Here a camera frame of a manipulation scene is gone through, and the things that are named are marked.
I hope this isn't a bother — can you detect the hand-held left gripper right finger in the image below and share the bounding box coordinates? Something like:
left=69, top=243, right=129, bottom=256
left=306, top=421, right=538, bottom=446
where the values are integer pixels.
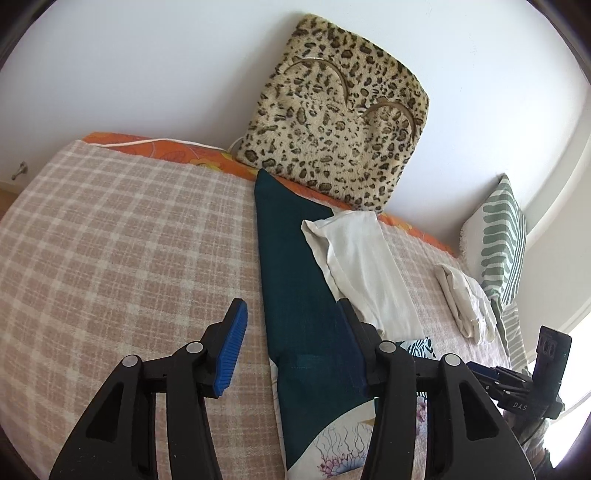
left=337, top=298, right=536, bottom=480

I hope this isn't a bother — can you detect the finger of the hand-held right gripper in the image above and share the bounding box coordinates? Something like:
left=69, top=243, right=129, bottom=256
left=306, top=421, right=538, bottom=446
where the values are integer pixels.
left=466, top=361, right=532, bottom=404

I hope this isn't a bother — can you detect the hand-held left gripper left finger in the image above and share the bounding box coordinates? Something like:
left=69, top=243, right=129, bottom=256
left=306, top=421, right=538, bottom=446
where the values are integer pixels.
left=48, top=298, right=249, bottom=480

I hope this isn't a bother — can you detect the teal and cream printed T-shirt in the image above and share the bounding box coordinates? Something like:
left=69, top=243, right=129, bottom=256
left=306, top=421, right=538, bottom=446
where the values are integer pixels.
left=255, top=168, right=437, bottom=474

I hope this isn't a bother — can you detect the person's right forearm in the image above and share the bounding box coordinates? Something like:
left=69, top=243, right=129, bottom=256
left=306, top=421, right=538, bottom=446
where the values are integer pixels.
left=505, top=413, right=561, bottom=480

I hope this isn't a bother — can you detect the white folded garment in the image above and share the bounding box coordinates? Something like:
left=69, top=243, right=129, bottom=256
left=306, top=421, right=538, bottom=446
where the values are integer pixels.
left=436, top=264, right=497, bottom=344

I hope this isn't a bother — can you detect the green striped white pillow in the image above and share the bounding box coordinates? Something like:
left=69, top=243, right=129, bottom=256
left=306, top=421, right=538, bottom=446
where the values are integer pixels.
left=459, top=174, right=529, bottom=370

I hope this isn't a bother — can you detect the pink checked blanket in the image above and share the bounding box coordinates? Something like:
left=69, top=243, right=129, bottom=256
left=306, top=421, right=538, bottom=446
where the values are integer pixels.
left=0, top=140, right=513, bottom=480

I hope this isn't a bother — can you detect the orange floral sheet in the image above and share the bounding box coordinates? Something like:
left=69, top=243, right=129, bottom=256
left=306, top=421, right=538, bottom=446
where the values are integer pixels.
left=82, top=131, right=458, bottom=258

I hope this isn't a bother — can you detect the leopard print cushion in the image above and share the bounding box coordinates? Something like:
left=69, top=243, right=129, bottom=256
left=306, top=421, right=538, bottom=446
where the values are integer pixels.
left=235, top=14, right=431, bottom=214

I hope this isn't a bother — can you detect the thin white cord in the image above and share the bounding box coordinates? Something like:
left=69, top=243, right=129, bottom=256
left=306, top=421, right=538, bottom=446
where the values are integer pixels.
left=95, top=135, right=244, bottom=154

